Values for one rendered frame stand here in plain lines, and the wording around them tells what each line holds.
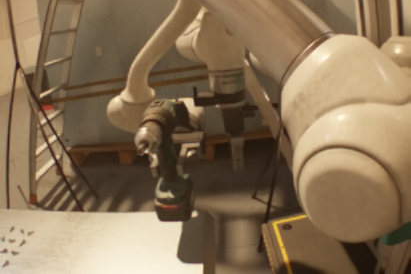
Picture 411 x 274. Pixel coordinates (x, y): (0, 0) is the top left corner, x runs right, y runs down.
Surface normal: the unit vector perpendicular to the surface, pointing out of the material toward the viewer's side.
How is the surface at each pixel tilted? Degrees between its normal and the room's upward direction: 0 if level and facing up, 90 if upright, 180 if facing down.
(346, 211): 94
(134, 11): 90
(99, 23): 90
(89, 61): 90
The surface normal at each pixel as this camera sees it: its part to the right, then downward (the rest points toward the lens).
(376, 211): -0.74, 0.38
